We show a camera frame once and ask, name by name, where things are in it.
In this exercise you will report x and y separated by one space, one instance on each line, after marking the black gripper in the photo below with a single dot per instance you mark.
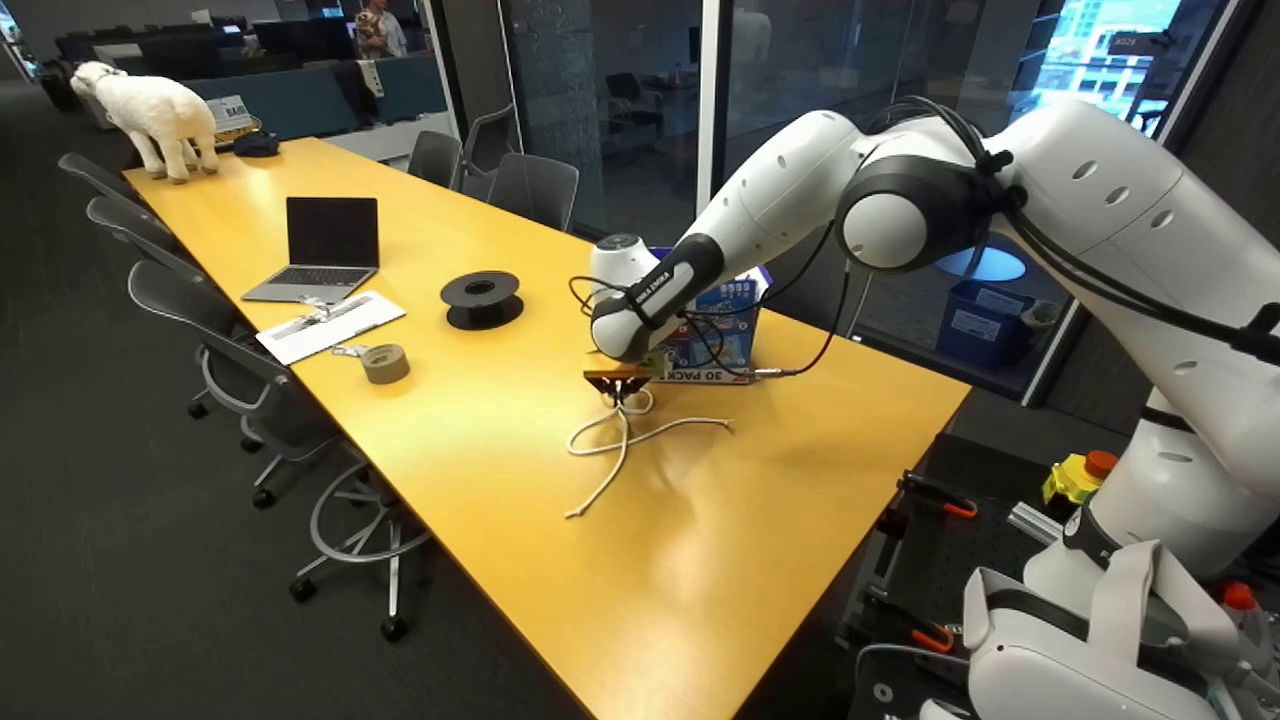
620 369

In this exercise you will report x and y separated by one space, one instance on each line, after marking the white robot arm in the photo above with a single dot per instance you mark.
1133 226

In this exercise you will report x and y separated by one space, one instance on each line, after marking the blue printed cardboard box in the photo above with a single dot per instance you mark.
731 322

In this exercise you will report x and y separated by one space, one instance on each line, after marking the small white box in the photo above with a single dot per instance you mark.
229 115

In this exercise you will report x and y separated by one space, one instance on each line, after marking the white paper sheets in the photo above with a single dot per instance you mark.
332 324

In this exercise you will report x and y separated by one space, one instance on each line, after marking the open grey laptop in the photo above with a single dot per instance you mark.
329 233

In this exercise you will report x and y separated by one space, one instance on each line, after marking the blue storage bin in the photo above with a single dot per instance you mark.
986 324

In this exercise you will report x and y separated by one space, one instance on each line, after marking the round table behind glass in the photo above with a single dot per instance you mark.
980 263

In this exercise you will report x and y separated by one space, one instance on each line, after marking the seated person in background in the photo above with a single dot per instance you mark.
378 29

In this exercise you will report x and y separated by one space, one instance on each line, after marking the black desk phone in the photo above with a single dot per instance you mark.
256 140

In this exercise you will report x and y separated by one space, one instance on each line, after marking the yellow emergency stop button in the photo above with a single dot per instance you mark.
1074 476

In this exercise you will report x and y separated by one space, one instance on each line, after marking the white VR headset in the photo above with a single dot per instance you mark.
1065 655

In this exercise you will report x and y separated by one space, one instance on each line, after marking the white polar bear toy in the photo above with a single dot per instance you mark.
165 121

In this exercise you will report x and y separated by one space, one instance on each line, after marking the red capped item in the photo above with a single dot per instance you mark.
1240 596

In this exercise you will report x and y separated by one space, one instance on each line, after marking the white window post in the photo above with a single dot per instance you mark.
707 82

